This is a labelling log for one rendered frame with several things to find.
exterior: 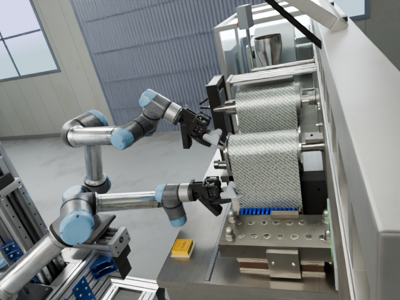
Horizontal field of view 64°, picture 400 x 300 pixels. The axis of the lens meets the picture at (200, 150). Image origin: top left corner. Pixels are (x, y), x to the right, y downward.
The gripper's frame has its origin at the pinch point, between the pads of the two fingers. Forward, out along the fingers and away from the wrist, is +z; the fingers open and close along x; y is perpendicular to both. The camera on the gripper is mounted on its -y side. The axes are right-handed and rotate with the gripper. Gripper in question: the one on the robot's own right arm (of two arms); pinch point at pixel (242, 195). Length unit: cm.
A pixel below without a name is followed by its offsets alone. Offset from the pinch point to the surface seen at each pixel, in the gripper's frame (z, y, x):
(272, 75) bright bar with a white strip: 13.4, 36.2, 29.9
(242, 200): -0.2, -2.3, -0.2
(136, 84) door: -220, -29, 332
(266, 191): 9.6, 1.6, -0.3
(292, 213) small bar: 18.3, -4.1, -5.5
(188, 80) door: -134, -32, 324
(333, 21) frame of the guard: 33, 59, -14
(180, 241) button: -27.4, -16.5, -8.3
